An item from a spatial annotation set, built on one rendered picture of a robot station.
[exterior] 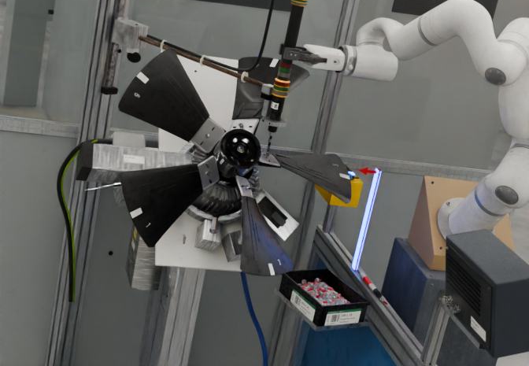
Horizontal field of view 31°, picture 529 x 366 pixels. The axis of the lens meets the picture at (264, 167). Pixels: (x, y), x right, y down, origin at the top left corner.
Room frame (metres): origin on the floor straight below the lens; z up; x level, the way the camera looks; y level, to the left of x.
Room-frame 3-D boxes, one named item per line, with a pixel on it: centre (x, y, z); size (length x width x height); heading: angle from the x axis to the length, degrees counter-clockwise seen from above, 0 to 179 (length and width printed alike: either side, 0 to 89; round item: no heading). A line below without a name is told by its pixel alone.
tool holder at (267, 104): (2.62, 0.01, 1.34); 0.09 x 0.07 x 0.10; 53
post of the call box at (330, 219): (3.01, -0.25, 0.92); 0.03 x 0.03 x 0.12; 18
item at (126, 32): (2.99, 0.50, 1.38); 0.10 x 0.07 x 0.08; 53
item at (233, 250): (2.61, 0.03, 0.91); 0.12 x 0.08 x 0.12; 18
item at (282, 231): (2.66, -0.04, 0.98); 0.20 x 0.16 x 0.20; 18
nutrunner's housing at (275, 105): (2.61, 0.00, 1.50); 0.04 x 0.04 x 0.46
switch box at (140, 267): (2.86, 0.32, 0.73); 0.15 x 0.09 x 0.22; 18
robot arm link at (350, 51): (2.67, -0.16, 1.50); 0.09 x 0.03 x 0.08; 19
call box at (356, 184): (3.01, -0.25, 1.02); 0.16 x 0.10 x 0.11; 18
